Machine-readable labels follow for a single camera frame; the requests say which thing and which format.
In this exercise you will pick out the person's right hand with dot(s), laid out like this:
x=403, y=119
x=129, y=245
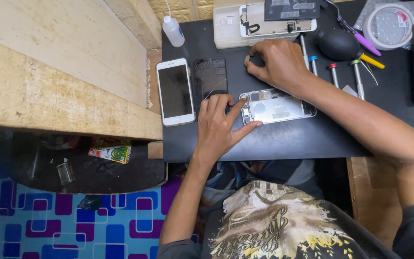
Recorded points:
x=286, y=66

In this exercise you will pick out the person's left hand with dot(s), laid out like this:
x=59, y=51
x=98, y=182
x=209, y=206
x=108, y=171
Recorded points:
x=214, y=133

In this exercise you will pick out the silver phone chassis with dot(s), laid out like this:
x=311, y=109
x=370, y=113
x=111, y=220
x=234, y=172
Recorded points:
x=282, y=108

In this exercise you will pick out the plain silver screwdriver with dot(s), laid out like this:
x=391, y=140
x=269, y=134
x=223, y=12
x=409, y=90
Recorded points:
x=304, y=50

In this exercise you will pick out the blue capped screwdriver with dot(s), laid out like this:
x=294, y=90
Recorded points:
x=313, y=64

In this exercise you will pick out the white phone display assembly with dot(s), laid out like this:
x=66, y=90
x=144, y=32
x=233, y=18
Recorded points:
x=264, y=25

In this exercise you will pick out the red capped screwdriver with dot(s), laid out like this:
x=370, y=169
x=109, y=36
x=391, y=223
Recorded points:
x=334, y=75

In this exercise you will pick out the cracked black phone screen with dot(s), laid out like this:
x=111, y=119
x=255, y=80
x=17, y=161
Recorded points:
x=210, y=77

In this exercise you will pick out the black rubber air blower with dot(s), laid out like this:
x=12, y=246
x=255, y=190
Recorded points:
x=338, y=45

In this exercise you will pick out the white smartphone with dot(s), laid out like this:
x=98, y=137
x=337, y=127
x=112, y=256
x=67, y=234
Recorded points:
x=175, y=91

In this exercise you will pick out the black phone battery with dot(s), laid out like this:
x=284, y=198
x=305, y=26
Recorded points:
x=291, y=9

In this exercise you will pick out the white plastic pick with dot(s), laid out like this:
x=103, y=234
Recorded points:
x=350, y=91

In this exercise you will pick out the white plastic parts box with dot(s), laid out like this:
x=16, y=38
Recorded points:
x=226, y=30

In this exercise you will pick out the green capped screwdriver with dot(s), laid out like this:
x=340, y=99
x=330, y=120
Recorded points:
x=358, y=79

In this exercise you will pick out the black work mat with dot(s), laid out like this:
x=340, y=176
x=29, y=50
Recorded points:
x=300, y=144

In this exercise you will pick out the thin metal tweezers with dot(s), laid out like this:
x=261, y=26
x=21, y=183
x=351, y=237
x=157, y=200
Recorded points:
x=368, y=72

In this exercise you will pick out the white tape roll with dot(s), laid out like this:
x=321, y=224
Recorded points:
x=370, y=30

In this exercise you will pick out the round black stool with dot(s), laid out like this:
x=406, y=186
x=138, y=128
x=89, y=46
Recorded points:
x=120, y=174

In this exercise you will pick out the colourful mosquito coil box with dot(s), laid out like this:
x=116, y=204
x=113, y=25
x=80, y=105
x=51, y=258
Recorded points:
x=111, y=153

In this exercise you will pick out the white plastic squeeze bottle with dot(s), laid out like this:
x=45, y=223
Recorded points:
x=173, y=32

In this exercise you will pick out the black printed shirt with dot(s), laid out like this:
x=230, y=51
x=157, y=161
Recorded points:
x=282, y=226

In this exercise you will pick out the crumpled black plastic bag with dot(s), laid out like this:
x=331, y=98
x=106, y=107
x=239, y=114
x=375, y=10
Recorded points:
x=90, y=202

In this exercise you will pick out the wooden shelf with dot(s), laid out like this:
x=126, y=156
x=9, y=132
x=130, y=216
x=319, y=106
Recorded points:
x=67, y=90

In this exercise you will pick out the small clear plastic packet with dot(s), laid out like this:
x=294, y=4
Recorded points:
x=65, y=173

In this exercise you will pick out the blue patterned floor mat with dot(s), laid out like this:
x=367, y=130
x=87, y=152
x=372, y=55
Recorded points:
x=49, y=226

